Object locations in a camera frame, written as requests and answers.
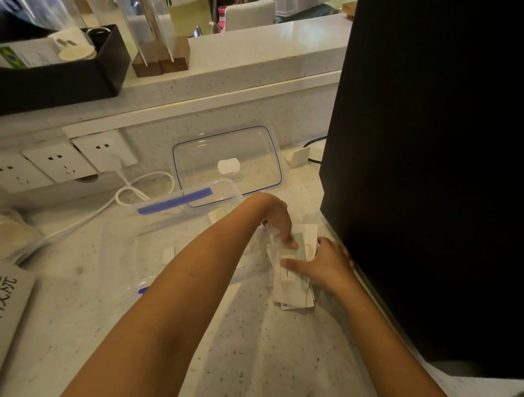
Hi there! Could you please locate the person's left hand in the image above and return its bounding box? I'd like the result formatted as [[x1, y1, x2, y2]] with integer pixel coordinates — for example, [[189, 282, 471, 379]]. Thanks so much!
[[260, 194, 300, 250]]

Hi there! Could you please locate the person's right hand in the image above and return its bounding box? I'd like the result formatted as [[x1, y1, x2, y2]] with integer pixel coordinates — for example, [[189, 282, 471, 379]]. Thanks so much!
[[281, 237, 356, 296]]

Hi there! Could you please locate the stack of white paper packets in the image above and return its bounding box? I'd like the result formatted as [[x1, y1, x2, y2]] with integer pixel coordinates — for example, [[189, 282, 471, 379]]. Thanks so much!
[[265, 223, 320, 311]]

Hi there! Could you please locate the person's right forearm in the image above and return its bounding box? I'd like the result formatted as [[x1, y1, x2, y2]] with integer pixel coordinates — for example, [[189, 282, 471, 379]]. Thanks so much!
[[330, 273, 448, 397]]

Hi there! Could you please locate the person's left forearm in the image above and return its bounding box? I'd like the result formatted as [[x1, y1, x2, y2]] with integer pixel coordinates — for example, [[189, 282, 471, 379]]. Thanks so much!
[[61, 193, 272, 397]]

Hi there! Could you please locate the small white stand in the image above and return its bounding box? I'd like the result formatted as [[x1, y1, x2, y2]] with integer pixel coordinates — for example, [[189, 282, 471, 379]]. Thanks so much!
[[285, 147, 310, 168]]

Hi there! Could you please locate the clear lid with blue seal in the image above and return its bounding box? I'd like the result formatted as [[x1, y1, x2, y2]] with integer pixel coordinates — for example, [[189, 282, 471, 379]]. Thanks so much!
[[171, 124, 284, 198]]

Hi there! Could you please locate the clear plastic storage container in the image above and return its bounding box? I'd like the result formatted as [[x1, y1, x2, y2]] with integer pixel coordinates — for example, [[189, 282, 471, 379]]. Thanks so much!
[[99, 178, 263, 300]]

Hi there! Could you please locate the large black appliance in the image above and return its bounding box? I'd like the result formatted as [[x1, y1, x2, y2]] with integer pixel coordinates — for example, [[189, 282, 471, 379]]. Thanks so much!
[[319, 0, 524, 380]]

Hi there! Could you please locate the acrylic sign with wooden base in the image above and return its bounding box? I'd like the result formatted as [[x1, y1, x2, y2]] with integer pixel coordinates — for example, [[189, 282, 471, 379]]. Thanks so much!
[[139, 0, 191, 74], [117, 0, 164, 78]]

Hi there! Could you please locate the black open storage box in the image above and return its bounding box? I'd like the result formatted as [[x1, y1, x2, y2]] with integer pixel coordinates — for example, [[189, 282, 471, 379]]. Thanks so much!
[[0, 24, 132, 117]]

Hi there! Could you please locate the grey printed booklet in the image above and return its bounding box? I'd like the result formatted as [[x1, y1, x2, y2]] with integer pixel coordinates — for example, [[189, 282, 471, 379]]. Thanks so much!
[[0, 261, 36, 366]]

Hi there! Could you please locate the white card with green label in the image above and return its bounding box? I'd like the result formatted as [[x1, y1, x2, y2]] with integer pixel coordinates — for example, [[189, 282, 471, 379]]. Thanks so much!
[[0, 40, 62, 69]]

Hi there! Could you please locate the black cable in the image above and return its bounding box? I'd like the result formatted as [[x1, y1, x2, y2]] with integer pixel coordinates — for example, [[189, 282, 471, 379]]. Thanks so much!
[[304, 135, 328, 165]]

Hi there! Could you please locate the white plug with cable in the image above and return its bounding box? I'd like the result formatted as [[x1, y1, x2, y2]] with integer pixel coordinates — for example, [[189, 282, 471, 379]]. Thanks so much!
[[25, 160, 176, 254]]

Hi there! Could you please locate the white wall socket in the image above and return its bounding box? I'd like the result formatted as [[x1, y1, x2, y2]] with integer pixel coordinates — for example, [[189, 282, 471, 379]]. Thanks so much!
[[0, 152, 55, 194], [21, 142, 98, 184], [70, 129, 140, 174]]

